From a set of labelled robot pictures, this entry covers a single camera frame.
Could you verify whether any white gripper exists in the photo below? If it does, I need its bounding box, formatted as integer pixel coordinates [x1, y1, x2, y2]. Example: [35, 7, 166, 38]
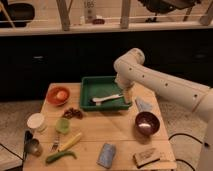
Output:
[115, 77, 134, 104]

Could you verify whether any white dish brush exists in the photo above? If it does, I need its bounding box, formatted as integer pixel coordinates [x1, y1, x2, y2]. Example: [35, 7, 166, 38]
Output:
[90, 94, 122, 106]

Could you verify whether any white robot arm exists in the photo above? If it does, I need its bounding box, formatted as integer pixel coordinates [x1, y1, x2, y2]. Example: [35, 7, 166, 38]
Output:
[114, 48, 213, 171]

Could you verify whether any wooden block brush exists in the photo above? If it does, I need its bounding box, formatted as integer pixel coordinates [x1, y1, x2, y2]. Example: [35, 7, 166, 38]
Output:
[133, 148, 161, 168]

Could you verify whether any light blue cloth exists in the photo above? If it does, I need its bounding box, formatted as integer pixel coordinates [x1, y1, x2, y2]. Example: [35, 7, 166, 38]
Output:
[135, 97, 152, 112]

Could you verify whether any green plastic tray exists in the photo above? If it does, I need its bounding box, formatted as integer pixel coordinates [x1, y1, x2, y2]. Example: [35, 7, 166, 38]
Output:
[79, 76, 131, 111]

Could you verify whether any dark purple bowl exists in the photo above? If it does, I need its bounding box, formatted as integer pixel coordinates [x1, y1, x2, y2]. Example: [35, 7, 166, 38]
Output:
[135, 111, 160, 136]

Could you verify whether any wooden table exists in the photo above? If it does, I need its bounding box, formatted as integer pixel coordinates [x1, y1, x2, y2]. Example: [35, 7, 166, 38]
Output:
[23, 83, 177, 171]

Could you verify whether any bunch of dark grapes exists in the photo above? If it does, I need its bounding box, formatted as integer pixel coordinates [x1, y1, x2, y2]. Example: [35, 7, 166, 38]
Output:
[63, 108, 83, 119]

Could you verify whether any egg in bowl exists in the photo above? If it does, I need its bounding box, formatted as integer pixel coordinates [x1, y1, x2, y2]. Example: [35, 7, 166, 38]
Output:
[56, 91, 66, 100]

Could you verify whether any orange bowl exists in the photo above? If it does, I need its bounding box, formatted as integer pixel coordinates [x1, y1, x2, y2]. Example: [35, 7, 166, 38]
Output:
[46, 86, 70, 106]

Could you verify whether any blue sponge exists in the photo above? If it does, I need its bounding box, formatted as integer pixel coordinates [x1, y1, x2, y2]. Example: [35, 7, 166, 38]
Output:
[97, 143, 116, 169]

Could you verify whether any yellow corn cob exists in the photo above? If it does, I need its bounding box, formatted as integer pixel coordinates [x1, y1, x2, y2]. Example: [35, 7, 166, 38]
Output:
[59, 133, 82, 151]

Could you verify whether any green plastic cup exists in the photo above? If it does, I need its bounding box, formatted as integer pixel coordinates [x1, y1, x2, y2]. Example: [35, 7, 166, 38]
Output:
[55, 117, 70, 134]

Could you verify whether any black office chair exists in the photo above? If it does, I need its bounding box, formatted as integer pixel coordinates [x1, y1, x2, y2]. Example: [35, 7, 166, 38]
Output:
[138, 0, 202, 23]

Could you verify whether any small metal fork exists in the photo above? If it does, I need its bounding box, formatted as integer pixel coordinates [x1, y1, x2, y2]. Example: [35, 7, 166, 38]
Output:
[51, 133, 60, 152]

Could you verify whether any white cup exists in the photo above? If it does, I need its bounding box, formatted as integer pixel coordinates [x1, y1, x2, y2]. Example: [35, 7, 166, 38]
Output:
[27, 113, 47, 132]

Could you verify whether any green pepper toy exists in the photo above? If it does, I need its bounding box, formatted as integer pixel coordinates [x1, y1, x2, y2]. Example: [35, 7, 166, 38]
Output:
[45, 151, 77, 164]

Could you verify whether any metal measuring scoop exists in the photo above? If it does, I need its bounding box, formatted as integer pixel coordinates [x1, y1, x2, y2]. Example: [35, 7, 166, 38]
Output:
[23, 131, 43, 158]

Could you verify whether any dark chair at left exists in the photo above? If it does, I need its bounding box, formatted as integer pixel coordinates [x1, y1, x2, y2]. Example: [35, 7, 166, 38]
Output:
[0, 0, 35, 28]

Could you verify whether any black cable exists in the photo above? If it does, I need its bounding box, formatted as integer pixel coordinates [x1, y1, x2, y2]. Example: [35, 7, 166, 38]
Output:
[168, 132, 204, 171]

